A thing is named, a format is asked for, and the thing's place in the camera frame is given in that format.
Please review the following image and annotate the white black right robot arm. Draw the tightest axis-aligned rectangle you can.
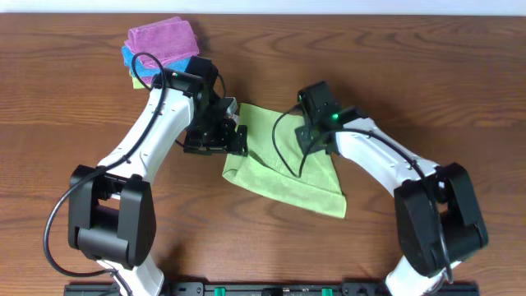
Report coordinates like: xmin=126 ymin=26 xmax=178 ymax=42
xmin=295 ymin=81 xmax=489 ymax=295

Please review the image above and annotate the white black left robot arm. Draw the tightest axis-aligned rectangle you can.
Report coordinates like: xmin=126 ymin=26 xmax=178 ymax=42
xmin=68 ymin=56 xmax=248 ymax=295

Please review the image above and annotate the light green microfiber cloth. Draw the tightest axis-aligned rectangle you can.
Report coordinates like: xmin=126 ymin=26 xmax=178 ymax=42
xmin=222 ymin=104 xmax=347 ymax=219

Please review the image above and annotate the folded blue cloth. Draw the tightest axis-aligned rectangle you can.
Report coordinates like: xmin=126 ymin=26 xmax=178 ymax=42
xmin=122 ymin=45 xmax=190 ymax=77

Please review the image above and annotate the top folded purple cloth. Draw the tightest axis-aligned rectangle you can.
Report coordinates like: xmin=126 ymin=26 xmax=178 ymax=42
xmin=124 ymin=16 xmax=200 ymax=65

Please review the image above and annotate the bottom folded green cloth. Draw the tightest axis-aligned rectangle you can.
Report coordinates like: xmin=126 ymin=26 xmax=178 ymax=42
xmin=129 ymin=71 xmax=153 ymax=90

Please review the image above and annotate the folded purple cloth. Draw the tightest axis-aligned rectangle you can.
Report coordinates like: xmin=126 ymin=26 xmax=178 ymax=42
xmin=124 ymin=16 xmax=200 ymax=65
xmin=136 ymin=62 xmax=160 ymax=84

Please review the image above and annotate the lower folded purple cloth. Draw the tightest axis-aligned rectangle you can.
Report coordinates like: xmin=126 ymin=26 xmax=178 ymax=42
xmin=136 ymin=62 xmax=160 ymax=84

